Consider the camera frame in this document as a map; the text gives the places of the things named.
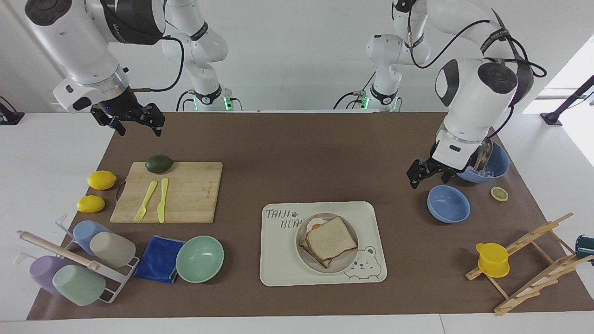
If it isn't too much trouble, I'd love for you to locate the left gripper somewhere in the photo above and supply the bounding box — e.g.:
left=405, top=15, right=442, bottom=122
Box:
left=407, top=143, right=461, bottom=189

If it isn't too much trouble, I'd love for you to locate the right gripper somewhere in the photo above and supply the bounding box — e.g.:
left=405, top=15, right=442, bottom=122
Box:
left=91, top=88, right=166, bottom=138

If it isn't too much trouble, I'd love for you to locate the grey round plate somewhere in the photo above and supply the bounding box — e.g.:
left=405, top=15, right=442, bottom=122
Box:
left=295, top=212, right=359, bottom=275

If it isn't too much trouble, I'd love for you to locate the sandwich base with egg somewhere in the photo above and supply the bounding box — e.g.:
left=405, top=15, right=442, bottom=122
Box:
left=299, top=216, right=336, bottom=269

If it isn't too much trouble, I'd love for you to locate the small blue bowl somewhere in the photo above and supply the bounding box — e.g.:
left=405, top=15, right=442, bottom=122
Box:
left=427, top=185, right=471, bottom=224

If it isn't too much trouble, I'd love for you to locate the green avocado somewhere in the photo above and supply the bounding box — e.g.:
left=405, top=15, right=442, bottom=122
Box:
left=145, top=154, right=174, bottom=174

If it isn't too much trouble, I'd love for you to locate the silver metal scoop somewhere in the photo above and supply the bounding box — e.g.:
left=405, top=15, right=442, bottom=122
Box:
left=471, top=138, right=494, bottom=173

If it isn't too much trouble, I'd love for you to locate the large yellow lemon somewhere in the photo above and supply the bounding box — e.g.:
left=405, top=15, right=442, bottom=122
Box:
left=87, top=170, right=117, bottom=191

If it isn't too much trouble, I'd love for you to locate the large blue bowl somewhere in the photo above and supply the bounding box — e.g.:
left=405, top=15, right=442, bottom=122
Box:
left=456, top=140, right=510, bottom=184

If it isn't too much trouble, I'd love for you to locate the yellow plastic fork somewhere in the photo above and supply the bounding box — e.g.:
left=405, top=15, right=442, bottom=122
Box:
left=134, top=180, right=159, bottom=222

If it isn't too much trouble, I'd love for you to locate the yellow plastic knife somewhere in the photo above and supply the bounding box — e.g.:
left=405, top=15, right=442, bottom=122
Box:
left=157, top=178, right=169, bottom=224

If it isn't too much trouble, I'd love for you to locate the wooden cutting board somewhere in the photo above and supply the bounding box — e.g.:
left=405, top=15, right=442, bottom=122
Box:
left=110, top=161, right=223, bottom=224

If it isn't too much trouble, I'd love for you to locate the small yellow lemon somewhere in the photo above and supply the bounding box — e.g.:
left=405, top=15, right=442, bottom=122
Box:
left=77, top=195, right=106, bottom=214

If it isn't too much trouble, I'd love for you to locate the yellow plastic cup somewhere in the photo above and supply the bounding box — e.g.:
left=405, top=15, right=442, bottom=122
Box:
left=475, top=242, right=510, bottom=279

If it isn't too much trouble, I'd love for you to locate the blue plastic cup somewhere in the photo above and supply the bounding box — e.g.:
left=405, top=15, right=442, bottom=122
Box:
left=72, top=220, right=113, bottom=256

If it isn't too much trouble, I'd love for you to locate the toasted bread slice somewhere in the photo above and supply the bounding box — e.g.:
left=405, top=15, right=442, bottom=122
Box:
left=306, top=216, right=359, bottom=261

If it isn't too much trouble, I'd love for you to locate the black stand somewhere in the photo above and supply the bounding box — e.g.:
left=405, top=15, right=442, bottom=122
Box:
left=0, top=95, right=25, bottom=126
left=540, top=75, right=594, bottom=126

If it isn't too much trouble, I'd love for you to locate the beige plastic cup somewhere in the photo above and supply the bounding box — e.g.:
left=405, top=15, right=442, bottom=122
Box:
left=89, top=231, right=137, bottom=269

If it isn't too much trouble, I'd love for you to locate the blue cloth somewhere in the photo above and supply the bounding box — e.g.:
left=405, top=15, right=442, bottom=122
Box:
left=134, top=235, right=186, bottom=284

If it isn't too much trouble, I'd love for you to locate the wooden drying rack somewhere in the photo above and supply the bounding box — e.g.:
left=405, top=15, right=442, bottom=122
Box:
left=465, top=212, right=594, bottom=316

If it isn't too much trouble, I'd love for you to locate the light green bowl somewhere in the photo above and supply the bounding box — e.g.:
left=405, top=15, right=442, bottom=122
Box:
left=175, top=235, right=225, bottom=283

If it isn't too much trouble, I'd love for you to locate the dark green cup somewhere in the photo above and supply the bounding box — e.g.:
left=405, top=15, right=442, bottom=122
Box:
left=576, top=234, right=594, bottom=261

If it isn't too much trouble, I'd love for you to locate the light green plastic cup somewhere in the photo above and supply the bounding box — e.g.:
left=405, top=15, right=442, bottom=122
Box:
left=52, top=264, right=107, bottom=307

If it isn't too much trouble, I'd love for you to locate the cream tray with bear print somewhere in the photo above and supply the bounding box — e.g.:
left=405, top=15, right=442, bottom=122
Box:
left=259, top=201, right=388, bottom=287

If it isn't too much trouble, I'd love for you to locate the purple plastic cup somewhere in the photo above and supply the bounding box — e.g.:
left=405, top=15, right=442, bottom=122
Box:
left=29, top=255, right=73, bottom=296

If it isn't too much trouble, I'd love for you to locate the black cable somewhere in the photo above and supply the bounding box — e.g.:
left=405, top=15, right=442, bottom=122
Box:
left=333, top=91, right=368, bottom=110
left=130, top=35, right=185, bottom=93
left=175, top=90, right=196, bottom=112
left=407, top=0, right=548, bottom=140

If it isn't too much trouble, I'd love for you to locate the white wire cup rack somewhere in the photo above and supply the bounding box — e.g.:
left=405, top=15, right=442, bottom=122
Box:
left=14, top=214, right=140, bottom=304

